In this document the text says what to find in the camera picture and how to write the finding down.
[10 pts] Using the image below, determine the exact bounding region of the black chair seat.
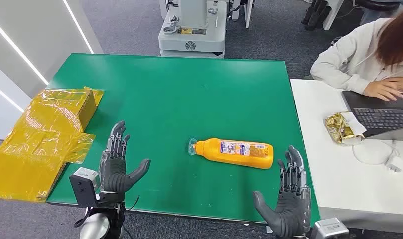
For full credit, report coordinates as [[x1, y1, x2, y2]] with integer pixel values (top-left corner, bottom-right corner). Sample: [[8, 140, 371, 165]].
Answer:
[[354, 0, 401, 12]]

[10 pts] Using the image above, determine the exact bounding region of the white power adapter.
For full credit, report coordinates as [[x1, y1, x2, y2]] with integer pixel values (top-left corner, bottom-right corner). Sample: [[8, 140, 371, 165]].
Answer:
[[384, 156, 402, 173]]

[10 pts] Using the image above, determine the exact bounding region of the short wall light strip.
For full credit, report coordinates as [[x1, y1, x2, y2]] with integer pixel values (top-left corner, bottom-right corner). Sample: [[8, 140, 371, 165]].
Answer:
[[0, 81, 26, 113]]

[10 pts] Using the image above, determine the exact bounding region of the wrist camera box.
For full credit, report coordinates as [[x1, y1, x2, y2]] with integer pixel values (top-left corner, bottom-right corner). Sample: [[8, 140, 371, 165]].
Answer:
[[310, 217, 350, 239], [69, 167, 101, 208]]

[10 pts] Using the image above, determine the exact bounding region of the orange bottle with clear cap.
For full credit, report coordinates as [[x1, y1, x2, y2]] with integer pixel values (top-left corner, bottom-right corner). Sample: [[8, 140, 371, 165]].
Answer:
[[188, 138, 275, 170]]

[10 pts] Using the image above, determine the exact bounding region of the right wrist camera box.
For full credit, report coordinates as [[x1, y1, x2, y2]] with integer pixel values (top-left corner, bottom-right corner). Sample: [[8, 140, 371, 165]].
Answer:
[[310, 217, 350, 239]]

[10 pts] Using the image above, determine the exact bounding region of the person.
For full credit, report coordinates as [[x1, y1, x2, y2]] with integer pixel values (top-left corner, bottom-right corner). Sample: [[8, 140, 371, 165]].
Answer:
[[309, 2, 403, 102]]

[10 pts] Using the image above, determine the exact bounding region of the white furniture panel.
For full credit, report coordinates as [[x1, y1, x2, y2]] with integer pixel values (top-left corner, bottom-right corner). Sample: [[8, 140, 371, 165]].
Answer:
[[231, 0, 254, 29]]

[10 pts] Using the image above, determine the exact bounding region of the long wall light strip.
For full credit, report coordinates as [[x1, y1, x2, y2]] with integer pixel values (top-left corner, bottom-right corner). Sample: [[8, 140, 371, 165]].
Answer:
[[62, 0, 95, 55], [0, 14, 50, 86]]

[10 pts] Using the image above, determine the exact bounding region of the white paper tissue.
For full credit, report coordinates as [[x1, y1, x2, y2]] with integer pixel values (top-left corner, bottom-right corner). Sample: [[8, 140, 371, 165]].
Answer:
[[340, 111, 367, 146]]

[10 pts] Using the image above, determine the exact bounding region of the white coiled cable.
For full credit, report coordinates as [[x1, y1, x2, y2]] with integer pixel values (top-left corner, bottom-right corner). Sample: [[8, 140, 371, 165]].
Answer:
[[352, 140, 400, 166]]

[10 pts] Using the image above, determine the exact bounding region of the dark grey laptop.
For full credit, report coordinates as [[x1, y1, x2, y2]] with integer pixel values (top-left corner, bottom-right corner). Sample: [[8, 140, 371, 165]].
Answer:
[[341, 91, 403, 138]]

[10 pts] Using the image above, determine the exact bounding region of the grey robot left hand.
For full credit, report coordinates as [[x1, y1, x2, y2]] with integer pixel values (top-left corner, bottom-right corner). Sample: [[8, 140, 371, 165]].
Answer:
[[98, 120, 151, 194]]

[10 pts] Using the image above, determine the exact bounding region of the yellow film wrapped cardboard box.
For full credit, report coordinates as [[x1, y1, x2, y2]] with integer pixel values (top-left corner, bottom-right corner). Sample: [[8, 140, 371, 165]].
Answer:
[[0, 86, 105, 203]]

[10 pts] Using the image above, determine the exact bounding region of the white desk leg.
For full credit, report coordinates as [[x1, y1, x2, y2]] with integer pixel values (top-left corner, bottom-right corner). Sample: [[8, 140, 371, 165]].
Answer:
[[322, 0, 346, 31]]

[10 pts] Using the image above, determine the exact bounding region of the gold foil snack wrapper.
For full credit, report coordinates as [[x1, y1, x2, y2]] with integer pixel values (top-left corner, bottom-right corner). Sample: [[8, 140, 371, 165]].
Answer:
[[324, 111, 356, 145]]

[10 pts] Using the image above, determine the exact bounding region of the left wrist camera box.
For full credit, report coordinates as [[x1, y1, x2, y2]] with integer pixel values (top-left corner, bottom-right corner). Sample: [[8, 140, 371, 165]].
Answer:
[[69, 167, 101, 208]]

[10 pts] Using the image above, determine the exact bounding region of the person's right hand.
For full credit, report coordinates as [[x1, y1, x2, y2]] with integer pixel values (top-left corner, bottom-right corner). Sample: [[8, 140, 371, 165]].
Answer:
[[363, 79, 403, 102]]

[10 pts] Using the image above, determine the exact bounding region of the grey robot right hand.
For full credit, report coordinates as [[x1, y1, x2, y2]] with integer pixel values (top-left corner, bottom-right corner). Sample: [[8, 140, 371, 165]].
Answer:
[[253, 145, 312, 239]]

